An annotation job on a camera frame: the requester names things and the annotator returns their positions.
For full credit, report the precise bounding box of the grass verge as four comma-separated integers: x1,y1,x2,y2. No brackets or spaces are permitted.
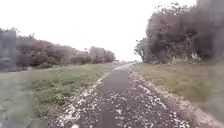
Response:
0,61,120,128
130,59,224,128

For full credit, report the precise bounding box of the row of brownish bushes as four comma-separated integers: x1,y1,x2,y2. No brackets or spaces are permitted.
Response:
0,27,117,73

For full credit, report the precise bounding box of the grey asphalt path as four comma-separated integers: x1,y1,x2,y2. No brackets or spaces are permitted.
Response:
46,61,201,128

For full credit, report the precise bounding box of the tall thicket of bushes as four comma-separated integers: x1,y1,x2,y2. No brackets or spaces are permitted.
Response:
133,0,224,65

